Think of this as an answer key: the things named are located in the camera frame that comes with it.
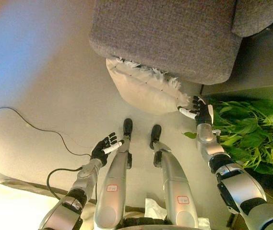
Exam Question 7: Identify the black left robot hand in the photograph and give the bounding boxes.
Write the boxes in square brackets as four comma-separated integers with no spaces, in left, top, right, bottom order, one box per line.
[90,132,125,166]

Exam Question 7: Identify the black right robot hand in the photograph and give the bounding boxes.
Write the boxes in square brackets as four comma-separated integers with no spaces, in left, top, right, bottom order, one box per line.
[178,95,214,126]

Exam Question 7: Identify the white fringed pillow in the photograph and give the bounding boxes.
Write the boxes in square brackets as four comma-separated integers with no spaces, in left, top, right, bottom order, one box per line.
[106,56,191,115]

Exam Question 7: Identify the grey fabric sofa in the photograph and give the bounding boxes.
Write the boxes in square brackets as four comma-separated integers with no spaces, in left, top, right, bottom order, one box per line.
[89,0,273,86]

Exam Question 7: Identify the silver left robot leg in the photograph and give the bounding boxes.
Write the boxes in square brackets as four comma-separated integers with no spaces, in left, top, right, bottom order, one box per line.
[93,118,134,230]

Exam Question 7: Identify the silver robot leg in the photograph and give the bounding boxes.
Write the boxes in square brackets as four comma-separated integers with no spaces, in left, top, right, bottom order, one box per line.
[93,118,134,230]
[149,124,199,230]

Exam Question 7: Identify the green leafy houseplant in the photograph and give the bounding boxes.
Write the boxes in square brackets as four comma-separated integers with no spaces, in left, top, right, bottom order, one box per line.
[183,99,273,175]

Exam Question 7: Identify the silver right robot leg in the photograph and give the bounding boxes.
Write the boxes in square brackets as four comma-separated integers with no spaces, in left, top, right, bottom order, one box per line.
[149,124,199,230]

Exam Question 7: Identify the white crumpled paper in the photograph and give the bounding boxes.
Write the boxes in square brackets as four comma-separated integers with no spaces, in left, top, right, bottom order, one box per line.
[144,197,211,230]

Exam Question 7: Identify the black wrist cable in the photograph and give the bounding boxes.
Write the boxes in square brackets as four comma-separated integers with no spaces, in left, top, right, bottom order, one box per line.
[46,168,84,201]

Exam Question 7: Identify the thin black floor cable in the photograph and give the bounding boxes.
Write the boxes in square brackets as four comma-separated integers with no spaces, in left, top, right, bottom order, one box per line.
[0,107,92,157]

